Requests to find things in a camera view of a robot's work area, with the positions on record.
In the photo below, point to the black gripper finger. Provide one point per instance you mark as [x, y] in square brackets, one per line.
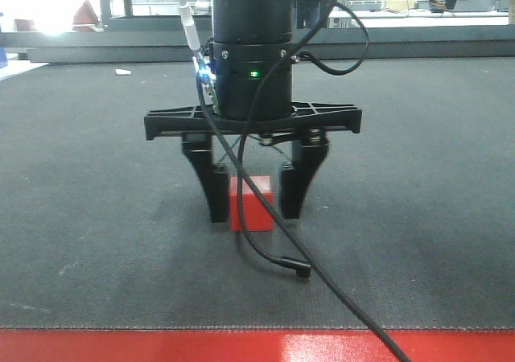
[214, 178]
[308, 153]

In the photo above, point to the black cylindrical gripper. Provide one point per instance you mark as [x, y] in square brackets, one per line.
[250, 67]

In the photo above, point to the red magnetic cube block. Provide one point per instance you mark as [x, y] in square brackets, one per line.
[257, 218]

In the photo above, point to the dark grey table mat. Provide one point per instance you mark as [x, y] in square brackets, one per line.
[413, 217]

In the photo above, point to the small white paper scrap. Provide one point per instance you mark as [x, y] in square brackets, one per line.
[122, 72]

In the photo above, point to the black metal frame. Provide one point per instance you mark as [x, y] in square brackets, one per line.
[152, 15]

